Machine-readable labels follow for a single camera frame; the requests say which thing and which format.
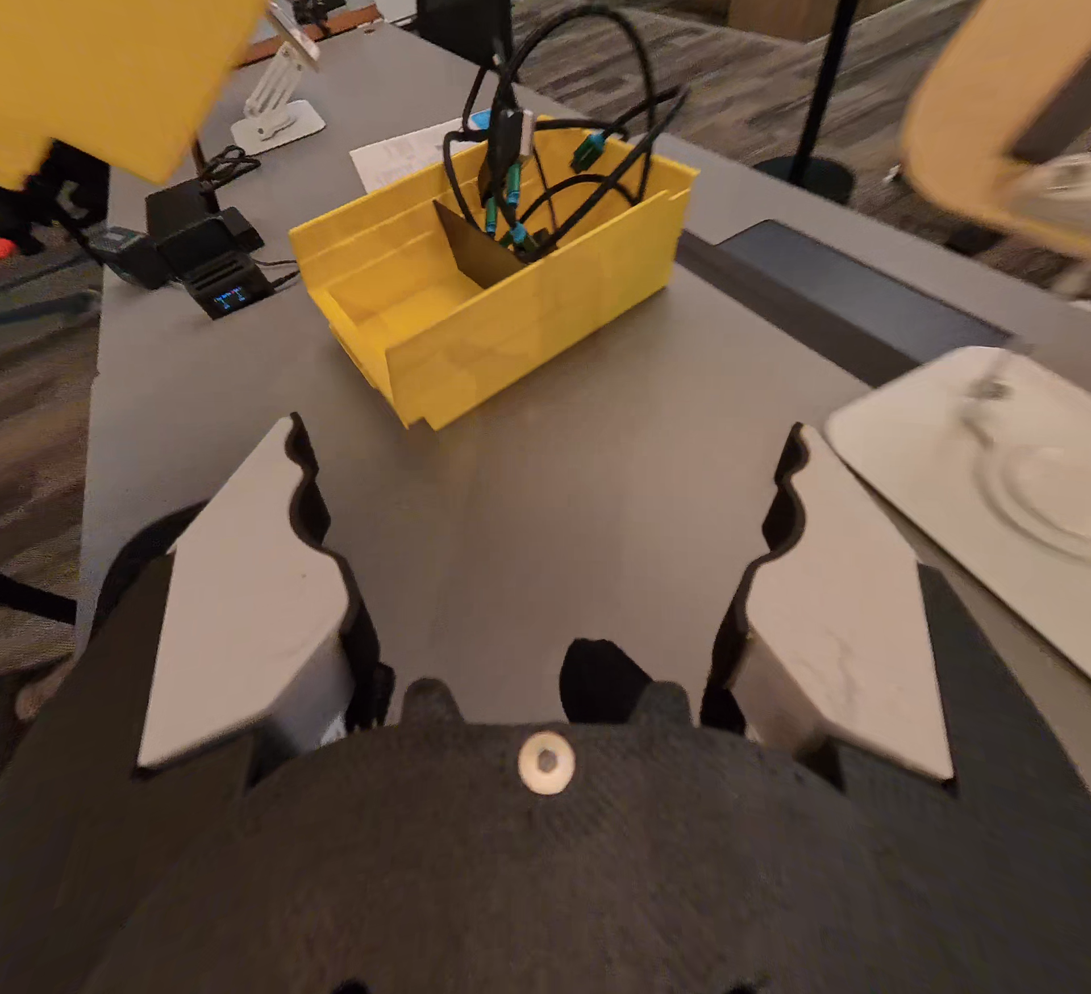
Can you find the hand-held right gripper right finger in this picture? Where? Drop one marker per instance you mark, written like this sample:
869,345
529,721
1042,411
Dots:
844,628

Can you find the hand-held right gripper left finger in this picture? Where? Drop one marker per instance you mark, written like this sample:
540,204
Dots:
239,628

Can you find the yellow plastic bin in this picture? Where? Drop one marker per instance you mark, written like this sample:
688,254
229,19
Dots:
511,329

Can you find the black hdmi switch box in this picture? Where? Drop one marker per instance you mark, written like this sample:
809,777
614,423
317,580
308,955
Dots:
504,142

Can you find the white tablet stand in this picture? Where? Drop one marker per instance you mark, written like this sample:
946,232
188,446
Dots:
920,432
281,129

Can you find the black charger with blue display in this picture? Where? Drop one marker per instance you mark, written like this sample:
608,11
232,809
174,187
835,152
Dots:
230,291

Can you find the dark grey battery pack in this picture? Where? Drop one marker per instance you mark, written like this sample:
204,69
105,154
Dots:
128,257

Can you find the black power adapter box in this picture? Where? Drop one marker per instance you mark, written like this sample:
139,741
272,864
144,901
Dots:
200,219

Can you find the black bin divider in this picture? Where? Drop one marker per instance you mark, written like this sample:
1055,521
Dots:
477,248

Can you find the black pole stand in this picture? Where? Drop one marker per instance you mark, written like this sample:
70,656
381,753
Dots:
805,180

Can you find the black bags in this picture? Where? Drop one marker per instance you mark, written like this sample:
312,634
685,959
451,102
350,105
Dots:
60,193

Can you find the white paper sheet blue stripe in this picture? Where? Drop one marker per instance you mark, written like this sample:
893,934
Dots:
400,155

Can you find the yellow panel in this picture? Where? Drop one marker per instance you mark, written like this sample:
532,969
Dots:
128,31

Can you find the brown wooden desk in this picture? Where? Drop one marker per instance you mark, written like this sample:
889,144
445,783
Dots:
341,23

